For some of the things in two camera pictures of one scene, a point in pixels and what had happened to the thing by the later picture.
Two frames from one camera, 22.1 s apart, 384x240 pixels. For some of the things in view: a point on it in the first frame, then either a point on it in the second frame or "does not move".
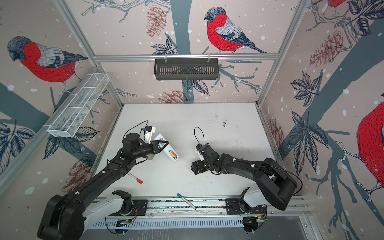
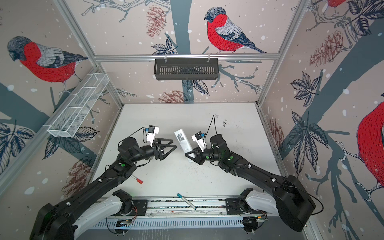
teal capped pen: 181,196 does not move
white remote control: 167,148 to 183,143
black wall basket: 184,70 does not move
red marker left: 138,180 does not move
